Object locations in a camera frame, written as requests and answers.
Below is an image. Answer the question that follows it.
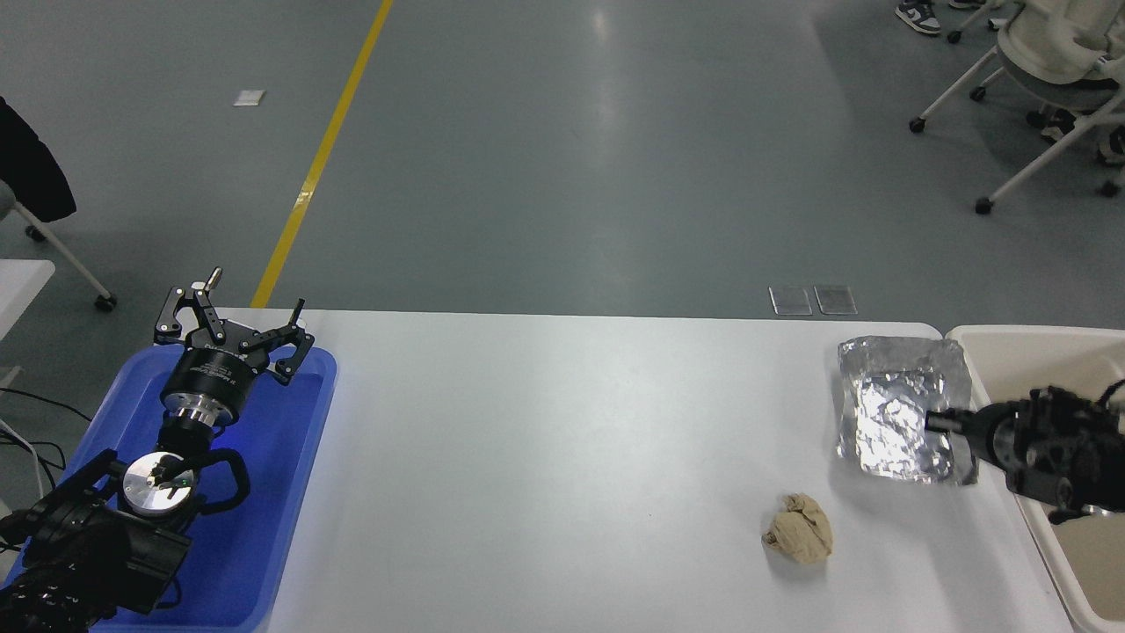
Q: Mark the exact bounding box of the thin black cable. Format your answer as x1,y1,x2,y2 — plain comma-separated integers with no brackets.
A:
0,385,96,493

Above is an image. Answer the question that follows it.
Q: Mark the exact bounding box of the blue plastic tray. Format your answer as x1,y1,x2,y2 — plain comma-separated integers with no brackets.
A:
0,345,339,633

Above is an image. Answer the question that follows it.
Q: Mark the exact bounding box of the small white side table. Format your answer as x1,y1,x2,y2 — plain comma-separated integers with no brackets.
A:
0,260,55,342

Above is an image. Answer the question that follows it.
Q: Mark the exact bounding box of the crumpled tan paper ball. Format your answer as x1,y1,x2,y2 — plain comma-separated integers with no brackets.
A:
761,493,834,565

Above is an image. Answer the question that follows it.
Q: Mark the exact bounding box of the silver foil tray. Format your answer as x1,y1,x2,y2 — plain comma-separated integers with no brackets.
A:
835,334,981,487

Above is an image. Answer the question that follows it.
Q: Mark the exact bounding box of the large pale plastic bin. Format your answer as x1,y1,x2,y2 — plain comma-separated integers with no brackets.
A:
945,324,1125,633

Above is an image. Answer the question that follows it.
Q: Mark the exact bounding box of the white chair base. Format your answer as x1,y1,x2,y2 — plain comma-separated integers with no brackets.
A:
947,0,1025,46

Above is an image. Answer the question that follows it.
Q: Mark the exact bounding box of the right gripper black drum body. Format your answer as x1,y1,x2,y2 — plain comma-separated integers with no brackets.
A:
1094,404,1125,511

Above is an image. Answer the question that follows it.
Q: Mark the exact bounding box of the white office chair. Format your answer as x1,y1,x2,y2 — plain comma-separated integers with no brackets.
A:
910,0,1125,215

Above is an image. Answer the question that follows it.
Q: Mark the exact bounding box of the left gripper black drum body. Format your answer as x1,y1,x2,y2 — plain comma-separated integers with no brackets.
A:
163,339,268,417

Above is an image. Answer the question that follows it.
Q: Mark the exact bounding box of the thin white cable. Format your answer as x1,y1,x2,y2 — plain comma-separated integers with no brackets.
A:
0,417,47,504

